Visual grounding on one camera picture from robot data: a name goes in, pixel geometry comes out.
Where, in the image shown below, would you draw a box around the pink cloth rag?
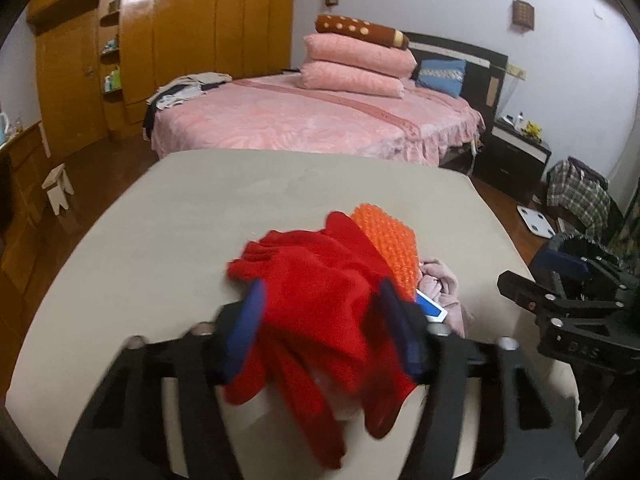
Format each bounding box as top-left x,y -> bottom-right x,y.
418,258 -> 471,337

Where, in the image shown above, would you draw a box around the red knit gloves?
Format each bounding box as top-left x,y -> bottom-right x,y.
224,211 -> 416,469

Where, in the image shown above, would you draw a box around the black trash bin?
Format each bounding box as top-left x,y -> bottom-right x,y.
532,233 -> 639,307

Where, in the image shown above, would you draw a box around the white bathroom scale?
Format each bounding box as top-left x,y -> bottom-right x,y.
516,205 -> 555,240

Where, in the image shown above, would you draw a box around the patterned curtain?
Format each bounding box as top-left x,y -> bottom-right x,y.
608,184 -> 640,268

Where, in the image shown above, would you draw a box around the plaid bag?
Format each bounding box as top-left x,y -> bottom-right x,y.
546,157 -> 611,238

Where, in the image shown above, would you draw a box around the white blue alcohol pad box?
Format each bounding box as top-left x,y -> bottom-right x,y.
416,289 -> 448,323

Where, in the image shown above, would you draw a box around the black white nightstand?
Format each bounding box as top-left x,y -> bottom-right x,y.
473,119 -> 551,206

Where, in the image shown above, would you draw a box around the orange mesh scrubber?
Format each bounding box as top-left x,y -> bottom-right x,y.
350,204 -> 421,300

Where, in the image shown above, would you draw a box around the yellow toy on nightstand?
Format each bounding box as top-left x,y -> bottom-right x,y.
522,122 -> 542,142

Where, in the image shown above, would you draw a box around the black headboard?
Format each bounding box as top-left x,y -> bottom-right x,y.
405,32 -> 508,129

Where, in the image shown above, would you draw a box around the blue cushion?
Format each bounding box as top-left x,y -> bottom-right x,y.
416,60 -> 466,98

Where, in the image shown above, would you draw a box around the small white stool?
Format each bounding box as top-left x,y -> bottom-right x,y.
41,164 -> 75,216

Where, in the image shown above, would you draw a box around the lower pink pillow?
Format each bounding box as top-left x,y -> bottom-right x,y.
298,61 -> 405,99

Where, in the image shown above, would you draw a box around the bed with pink cover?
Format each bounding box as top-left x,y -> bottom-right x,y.
148,74 -> 485,167

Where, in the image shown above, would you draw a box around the brown dotted bolster pillow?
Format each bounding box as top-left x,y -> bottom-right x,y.
314,14 -> 409,50

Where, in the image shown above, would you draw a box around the light blue kettle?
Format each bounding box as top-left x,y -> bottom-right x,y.
0,110 -> 10,145

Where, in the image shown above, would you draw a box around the pile of clothes on bed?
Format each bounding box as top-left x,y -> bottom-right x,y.
142,72 -> 233,141

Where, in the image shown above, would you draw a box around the wooden wardrobe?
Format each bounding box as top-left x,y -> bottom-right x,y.
27,0 -> 293,158

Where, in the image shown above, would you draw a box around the right wall lamp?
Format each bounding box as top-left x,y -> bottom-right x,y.
512,0 -> 535,30

